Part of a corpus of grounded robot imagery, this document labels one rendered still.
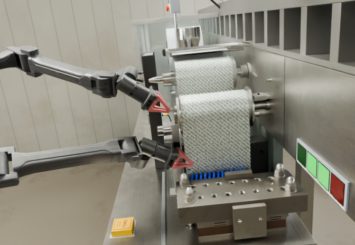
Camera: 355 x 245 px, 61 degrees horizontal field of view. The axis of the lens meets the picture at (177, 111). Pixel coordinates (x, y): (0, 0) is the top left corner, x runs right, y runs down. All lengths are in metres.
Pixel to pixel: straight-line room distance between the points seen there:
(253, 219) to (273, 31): 0.63
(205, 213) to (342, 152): 0.45
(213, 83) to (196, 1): 3.05
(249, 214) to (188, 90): 0.56
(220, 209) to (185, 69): 0.58
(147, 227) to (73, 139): 2.95
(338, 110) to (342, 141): 0.07
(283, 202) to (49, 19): 3.25
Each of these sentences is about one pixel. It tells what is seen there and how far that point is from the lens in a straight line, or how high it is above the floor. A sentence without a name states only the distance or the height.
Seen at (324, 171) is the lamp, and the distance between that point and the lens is 0.81.
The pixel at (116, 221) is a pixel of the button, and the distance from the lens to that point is 1.15.
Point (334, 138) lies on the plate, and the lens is 0.76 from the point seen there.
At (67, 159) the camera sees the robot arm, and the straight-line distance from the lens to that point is 0.98.
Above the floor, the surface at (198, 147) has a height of 1.14.
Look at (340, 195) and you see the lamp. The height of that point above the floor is 1.18.
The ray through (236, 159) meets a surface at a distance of 1.13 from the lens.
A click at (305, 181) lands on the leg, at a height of 0.87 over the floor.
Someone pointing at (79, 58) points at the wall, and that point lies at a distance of 3.80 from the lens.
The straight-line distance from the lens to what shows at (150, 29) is 2.04.
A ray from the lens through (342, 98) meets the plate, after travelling 0.71.
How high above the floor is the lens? 1.57
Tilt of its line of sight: 17 degrees down
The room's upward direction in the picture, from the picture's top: 6 degrees counter-clockwise
